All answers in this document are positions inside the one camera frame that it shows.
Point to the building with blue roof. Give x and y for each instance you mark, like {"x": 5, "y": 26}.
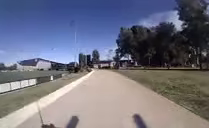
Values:
{"x": 38, "y": 64}

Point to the distant row of trees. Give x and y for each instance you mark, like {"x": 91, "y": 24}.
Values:
{"x": 2, "y": 66}

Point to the grass strip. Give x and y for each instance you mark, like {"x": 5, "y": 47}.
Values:
{"x": 25, "y": 96}

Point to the low white barrier fence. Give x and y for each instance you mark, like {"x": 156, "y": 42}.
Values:
{"x": 12, "y": 86}

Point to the grass field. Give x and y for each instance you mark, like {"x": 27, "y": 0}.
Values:
{"x": 178, "y": 86}

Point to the grey-green sports field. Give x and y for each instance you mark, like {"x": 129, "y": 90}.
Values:
{"x": 15, "y": 76}

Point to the concrete kerb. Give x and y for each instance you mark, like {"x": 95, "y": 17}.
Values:
{"x": 42, "y": 101}

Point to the tall dark building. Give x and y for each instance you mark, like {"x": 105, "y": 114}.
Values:
{"x": 82, "y": 60}

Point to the low building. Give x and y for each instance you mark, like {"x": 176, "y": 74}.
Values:
{"x": 103, "y": 64}

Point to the robot's own part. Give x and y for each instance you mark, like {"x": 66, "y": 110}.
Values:
{"x": 72, "y": 122}
{"x": 139, "y": 121}

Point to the pale concrete path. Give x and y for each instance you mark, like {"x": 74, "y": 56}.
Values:
{"x": 105, "y": 96}

